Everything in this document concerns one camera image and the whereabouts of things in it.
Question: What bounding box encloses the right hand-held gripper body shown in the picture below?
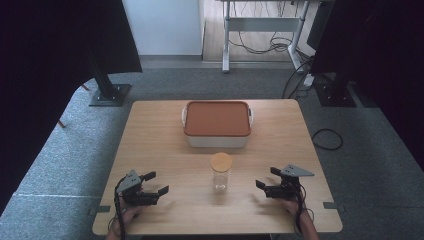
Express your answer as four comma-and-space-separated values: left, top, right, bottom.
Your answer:
264, 163, 315, 201

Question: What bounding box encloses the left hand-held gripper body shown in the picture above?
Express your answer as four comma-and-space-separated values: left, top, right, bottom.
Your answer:
116, 169, 160, 207

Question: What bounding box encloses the person's right hand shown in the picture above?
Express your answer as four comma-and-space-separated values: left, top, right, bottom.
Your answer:
281, 197, 307, 218

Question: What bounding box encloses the person's left hand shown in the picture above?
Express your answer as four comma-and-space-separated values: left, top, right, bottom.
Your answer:
110, 199, 142, 236

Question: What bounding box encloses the grey tape piece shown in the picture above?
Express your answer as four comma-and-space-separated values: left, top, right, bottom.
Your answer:
87, 205, 112, 216

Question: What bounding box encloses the clear glass jar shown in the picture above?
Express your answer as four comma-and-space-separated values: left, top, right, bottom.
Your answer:
212, 168, 232, 193

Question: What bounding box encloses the round wooden jar lid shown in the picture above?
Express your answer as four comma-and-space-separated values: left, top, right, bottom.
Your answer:
209, 152, 234, 174

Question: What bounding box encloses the white storage box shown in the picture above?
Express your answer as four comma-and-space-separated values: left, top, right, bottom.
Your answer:
181, 105, 255, 149

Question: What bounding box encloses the brown box lid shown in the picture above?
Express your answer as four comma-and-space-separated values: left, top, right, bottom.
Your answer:
183, 100, 252, 137

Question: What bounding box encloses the white power strip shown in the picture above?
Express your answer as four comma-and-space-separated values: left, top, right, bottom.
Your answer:
302, 73, 316, 89

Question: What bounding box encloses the black metal stand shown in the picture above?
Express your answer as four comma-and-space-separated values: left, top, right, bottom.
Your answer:
314, 71, 358, 108
86, 46, 133, 108

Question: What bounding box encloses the black curtain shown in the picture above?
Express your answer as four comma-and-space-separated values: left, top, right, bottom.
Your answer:
0, 0, 143, 216
309, 0, 424, 172

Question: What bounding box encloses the dark panel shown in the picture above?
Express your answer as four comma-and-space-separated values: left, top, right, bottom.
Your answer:
306, 0, 335, 52

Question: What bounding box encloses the right hand-held gripper black cable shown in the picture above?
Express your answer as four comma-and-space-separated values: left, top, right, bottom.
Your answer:
292, 186, 309, 235

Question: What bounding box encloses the hand-held gripper black cable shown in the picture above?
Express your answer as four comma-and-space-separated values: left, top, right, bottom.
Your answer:
292, 186, 309, 235
113, 185, 127, 240

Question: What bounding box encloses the left hand-held gripper black cable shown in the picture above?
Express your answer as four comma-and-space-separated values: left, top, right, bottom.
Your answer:
113, 185, 127, 240

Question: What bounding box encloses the black looped floor cable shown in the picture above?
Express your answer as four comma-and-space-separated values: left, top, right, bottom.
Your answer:
311, 128, 344, 151

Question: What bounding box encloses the tangle of black cables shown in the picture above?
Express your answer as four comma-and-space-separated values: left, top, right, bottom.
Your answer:
228, 0, 313, 56

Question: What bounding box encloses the white desk frame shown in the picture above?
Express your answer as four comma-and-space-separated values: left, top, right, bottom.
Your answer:
218, 0, 312, 75

